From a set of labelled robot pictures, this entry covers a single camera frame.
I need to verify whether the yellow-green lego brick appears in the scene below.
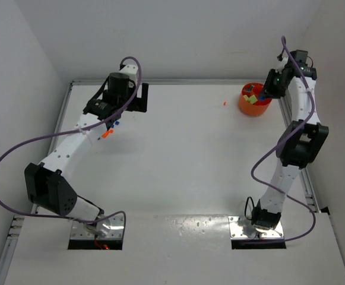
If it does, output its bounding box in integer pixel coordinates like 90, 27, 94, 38
243, 94, 251, 102
249, 95, 258, 105

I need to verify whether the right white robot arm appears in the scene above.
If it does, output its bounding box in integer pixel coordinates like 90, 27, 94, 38
251, 50, 329, 229

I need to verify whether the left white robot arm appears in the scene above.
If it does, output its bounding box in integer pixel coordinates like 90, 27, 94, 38
24, 65, 147, 224

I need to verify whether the orange round divided container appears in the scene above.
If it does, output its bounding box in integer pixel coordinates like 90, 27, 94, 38
238, 83, 272, 116

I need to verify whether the orange lego piece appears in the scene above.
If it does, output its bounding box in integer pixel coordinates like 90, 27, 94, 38
102, 129, 113, 138

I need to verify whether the white front cover board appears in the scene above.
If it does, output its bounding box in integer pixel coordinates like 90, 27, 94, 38
5, 214, 345, 284

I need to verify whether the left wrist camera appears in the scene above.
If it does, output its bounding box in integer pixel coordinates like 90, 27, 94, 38
119, 64, 138, 82

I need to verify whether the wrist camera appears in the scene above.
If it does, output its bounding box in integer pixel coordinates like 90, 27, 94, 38
119, 64, 138, 82
276, 56, 289, 73

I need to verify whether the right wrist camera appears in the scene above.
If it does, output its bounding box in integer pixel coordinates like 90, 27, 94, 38
276, 56, 289, 73

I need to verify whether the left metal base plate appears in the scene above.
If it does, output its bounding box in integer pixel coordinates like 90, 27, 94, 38
70, 214, 125, 240

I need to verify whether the metal base plate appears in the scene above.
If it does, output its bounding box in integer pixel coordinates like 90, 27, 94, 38
228, 216, 284, 241
70, 214, 125, 240

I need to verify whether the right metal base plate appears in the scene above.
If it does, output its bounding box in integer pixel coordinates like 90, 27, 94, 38
228, 216, 284, 241

